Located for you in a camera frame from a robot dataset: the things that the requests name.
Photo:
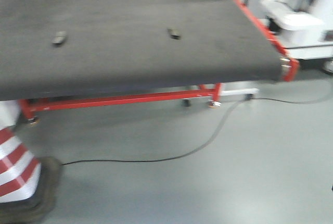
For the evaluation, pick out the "red white traffic cone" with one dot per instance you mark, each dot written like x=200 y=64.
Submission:
x=29 y=184

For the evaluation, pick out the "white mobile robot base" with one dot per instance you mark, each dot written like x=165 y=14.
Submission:
x=303 y=27

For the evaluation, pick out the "dark grey conveyor belt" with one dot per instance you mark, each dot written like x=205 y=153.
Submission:
x=130 y=34

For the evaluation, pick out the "red conveyor frame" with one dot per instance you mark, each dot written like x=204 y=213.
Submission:
x=234 y=52

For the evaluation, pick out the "grey brake pad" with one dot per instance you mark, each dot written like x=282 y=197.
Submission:
x=60 y=38
x=174 y=33

